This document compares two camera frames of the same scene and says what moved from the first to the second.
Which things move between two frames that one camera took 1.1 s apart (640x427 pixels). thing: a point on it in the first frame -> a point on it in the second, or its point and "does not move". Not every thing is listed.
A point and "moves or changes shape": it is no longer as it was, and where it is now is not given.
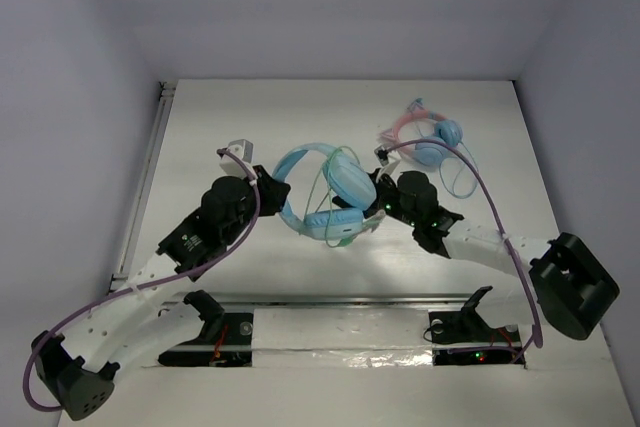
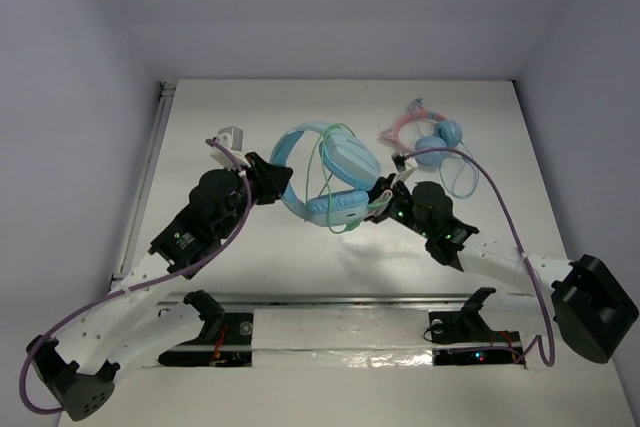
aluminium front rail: (320, 300) does not move
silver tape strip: (335, 337) does not move
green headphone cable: (327, 196) -> (321, 140)
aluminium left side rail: (143, 184) does not move
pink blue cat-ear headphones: (418, 124) does not move
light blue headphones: (349, 179) moves or changes shape
